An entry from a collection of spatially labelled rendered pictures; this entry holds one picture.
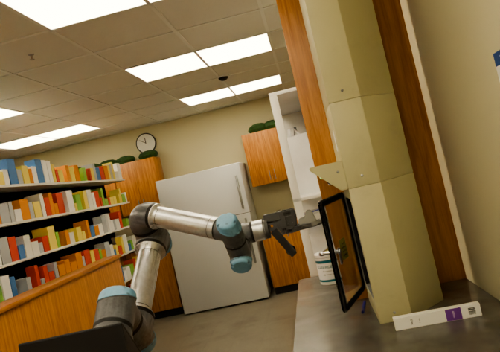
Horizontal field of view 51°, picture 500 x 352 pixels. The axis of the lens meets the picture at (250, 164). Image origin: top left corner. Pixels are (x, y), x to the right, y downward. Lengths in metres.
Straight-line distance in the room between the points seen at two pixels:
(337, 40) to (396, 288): 0.87
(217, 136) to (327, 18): 5.72
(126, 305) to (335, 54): 1.06
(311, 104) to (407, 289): 0.83
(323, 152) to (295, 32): 0.52
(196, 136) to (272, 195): 1.38
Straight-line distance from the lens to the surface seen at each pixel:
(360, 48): 1.91
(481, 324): 1.77
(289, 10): 2.28
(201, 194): 6.84
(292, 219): 1.86
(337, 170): 1.82
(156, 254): 1.96
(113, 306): 1.64
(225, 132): 7.48
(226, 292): 6.96
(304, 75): 2.22
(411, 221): 1.94
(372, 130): 1.85
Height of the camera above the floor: 1.51
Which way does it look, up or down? 2 degrees up
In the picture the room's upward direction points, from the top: 13 degrees counter-clockwise
